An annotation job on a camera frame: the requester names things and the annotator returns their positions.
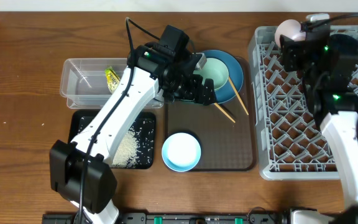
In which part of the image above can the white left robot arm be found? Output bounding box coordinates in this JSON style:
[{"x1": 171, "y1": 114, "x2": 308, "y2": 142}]
[{"x1": 49, "y1": 26, "x2": 216, "y2": 223}]

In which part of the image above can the pile of rice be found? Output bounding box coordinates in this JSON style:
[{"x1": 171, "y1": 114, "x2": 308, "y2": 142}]
[{"x1": 111, "y1": 113, "x2": 156, "y2": 169}]

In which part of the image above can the dark blue plate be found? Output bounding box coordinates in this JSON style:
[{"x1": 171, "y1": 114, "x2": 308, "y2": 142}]
[{"x1": 203, "y1": 50, "x2": 244, "y2": 103}]

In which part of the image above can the clear plastic bin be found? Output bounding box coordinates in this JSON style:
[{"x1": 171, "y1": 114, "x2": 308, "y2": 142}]
[{"x1": 60, "y1": 58, "x2": 163, "y2": 110}]

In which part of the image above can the yellow snack wrapper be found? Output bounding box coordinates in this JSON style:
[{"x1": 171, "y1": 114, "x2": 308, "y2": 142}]
[{"x1": 104, "y1": 67, "x2": 121, "y2": 93}]

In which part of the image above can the grey dishwasher rack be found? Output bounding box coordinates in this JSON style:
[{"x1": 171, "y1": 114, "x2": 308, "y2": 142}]
[{"x1": 248, "y1": 26, "x2": 358, "y2": 180}]

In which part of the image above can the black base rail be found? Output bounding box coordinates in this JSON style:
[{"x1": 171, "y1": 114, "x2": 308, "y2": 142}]
[{"x1": 41, "y1": 212, "x2": 291, "y2": 224}]

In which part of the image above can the light blue bowl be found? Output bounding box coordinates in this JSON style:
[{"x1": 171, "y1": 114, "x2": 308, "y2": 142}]
[{"x1": 162, "y1": 133, "x2": 201, "y2": 172}]

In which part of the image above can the black tray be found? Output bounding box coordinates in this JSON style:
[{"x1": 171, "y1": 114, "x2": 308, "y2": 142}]
[{"x1": 68, "y1": 110, "x2": 156, "y2": 169}]

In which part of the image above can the pink cup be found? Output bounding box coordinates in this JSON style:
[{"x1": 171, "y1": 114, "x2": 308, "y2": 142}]
[{"x1": 275, "y1": 19, "x2": 306, "y2": 48}]

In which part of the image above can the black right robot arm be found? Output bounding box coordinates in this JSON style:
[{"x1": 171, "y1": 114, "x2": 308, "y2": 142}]
[{"x1": 275, "y1": 19, "x2": 358, "y2": 223}]

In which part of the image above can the brown serving tray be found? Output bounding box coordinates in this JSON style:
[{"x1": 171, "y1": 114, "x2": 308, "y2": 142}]
[{"x1": 165, "y1": 57, "x2": 257, "y2": 172}]

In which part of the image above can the mint green bowl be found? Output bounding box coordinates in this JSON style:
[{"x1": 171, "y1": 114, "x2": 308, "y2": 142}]
[{"x1": 193, "y1": 58, "x2": 229, "y2": 91}]

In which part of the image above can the wooden chopstick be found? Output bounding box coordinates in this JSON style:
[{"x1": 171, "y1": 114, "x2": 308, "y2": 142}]
[
  {"x1": 228, "y1": 76, "x2": 249, "y2": 116},
  {"x1": 214, "y1": 103, "x2": 236, "y2": 123}
]

